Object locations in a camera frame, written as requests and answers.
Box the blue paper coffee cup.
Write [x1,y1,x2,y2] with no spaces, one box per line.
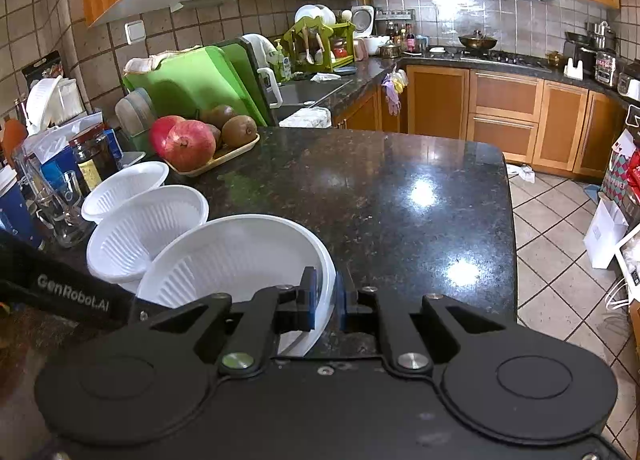
[0,165,42,249]

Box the white ribbed bowl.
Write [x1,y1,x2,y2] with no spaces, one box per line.
[137,214,336,357]
[86,185,209,292]
[81,162,169,225]

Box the kiwi fruit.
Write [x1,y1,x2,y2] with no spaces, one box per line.
[221,115,257,148]

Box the green cutting board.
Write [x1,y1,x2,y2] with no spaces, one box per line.
[122,46,273,126]

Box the fruit tray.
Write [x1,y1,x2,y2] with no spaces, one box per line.
[165,134,260,178]

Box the clear glass with spoon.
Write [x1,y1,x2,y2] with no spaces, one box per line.
[24,159,92,249]

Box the red pomegranate left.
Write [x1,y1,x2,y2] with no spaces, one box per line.
[149,115,184,159]

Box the dark sauce jar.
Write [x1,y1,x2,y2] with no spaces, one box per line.
[70,124,118,191]

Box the black wok on stove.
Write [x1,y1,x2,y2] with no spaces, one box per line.
[458,30,498,51]

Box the white paper bag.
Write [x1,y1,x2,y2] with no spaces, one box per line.
[584,199,628,269]

